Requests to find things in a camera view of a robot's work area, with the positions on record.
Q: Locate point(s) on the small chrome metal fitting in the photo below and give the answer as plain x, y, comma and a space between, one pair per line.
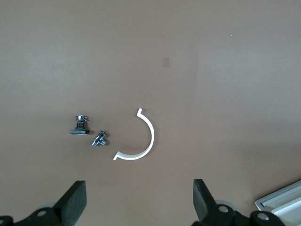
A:
98, 139

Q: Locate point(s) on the black capped switch part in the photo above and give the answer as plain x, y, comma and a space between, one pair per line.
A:
80, 131

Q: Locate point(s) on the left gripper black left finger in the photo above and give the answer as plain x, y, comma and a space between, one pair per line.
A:
70, 204

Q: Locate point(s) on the white semicircular plastic clip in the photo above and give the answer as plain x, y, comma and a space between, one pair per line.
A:
152, 135

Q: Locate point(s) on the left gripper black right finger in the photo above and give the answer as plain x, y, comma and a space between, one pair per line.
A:
204, 204

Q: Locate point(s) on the white drawer cabinet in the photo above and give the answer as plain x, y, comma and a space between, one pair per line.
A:
282, 195

